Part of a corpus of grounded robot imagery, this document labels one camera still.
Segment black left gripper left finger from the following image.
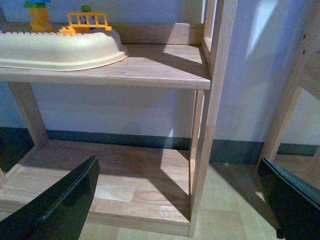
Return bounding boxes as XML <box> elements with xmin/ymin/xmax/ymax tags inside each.
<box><xmin>0</xmin><ymin>156</ymin><xmax>100</xmax><ymax>240</ymax></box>

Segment yellow toy block tree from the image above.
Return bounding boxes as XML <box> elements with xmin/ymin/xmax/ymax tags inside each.
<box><xmin>24</xmin><ymin>0</ymin><xmax>55</xmax><ymax>33</ymax></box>

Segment beige plastic toy base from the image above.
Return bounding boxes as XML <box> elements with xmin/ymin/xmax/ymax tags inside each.
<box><xmin>0</xmin><ymin>30</ymin><xmax>129</xmax><ymax>72</ymax></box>

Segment wooden shelf unit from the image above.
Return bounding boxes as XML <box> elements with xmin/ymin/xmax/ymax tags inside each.
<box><xmin>0</xmin><ymin>0</ymin><xmax>237</xmax><ymax>237</ymax></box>
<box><xmin>257</xmin><ymin>0</ymin><xmax>320</xmax><ymax>189</ymax></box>

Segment orange toy fence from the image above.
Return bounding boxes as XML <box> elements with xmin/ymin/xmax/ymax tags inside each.
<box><xmin>59</xmin><ymin>11</ymin><xmax>112</xmax><ymax>35</ymax></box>

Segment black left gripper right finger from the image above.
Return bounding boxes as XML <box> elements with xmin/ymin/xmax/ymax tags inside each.
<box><xmin>257</xmin><ymin>158</ymin><xmax>320</xmax><ymax>240</ymax></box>

